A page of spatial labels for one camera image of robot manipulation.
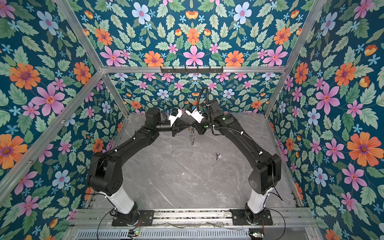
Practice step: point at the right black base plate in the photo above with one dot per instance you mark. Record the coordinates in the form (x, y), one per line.
(247, 218)

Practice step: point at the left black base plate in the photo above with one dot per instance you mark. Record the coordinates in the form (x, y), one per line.
(134, 218)

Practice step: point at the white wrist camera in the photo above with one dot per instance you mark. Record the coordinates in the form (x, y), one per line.
(174, 115)
(196, 115)

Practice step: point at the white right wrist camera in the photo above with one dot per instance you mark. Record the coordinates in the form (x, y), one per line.
(196, 115)

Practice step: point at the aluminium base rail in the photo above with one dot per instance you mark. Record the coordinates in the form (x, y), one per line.
(178, 218)

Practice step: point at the black hook rack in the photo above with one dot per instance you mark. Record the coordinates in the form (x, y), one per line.
(191, 70)

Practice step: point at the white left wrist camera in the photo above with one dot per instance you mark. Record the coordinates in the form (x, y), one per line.
(174, 115)

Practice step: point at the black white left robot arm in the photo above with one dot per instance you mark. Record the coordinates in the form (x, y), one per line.
(105, 175)

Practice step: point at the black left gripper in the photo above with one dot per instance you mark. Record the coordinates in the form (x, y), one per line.
(176, 126)

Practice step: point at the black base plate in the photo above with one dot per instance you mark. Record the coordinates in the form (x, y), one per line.
(134, 218)
(247, 218)

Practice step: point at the red keyring with metal rings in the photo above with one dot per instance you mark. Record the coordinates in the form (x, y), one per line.
(192, 136)

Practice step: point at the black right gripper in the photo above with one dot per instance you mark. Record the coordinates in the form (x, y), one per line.
(198, 126)

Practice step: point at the white perforated cable duct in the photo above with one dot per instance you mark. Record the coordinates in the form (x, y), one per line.
(163, 234)

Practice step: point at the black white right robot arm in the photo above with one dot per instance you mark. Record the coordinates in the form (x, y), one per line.
(266, 168)

